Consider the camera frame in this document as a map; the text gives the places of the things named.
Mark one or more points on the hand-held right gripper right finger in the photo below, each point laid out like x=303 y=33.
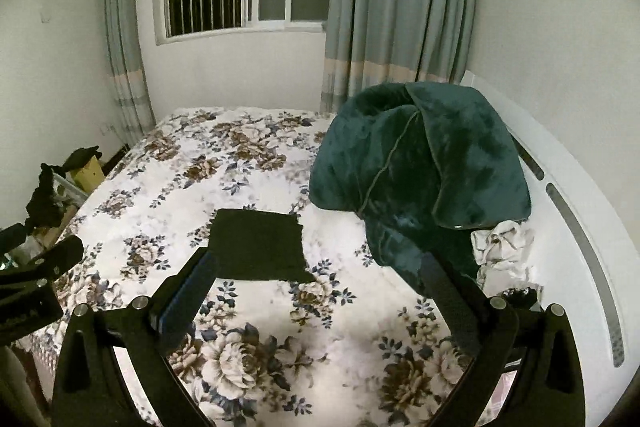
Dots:
x=445 y=294

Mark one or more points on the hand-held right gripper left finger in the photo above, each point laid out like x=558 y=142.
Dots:
x=187 y=294

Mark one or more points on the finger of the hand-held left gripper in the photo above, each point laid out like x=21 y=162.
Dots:
x=14 y=236
x=55 y=254

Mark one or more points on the black garment with white stripes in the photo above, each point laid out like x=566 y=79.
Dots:
x=260 y=247

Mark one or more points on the black clothes pile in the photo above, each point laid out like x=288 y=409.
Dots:
x=45 y=204

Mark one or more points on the small dark cloth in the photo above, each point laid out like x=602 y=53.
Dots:
x=520 y=296

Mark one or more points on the white crumpled cloth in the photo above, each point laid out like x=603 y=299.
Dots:
x=505 y=239

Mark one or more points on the yellow cardboard box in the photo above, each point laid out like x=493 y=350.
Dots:
x=89 y=177

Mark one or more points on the black cloth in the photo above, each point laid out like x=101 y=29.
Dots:
x=80 y=157

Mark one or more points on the floral bed sheet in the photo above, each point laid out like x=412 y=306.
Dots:
x=175 y=187

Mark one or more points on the dark green plush blanket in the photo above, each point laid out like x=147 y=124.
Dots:
x=425 y=157

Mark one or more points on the white headboard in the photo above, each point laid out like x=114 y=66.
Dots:
x=565 y=187

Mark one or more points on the grey-blue curtain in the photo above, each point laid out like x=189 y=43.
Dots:
x=400 y=7
x=125 y=57

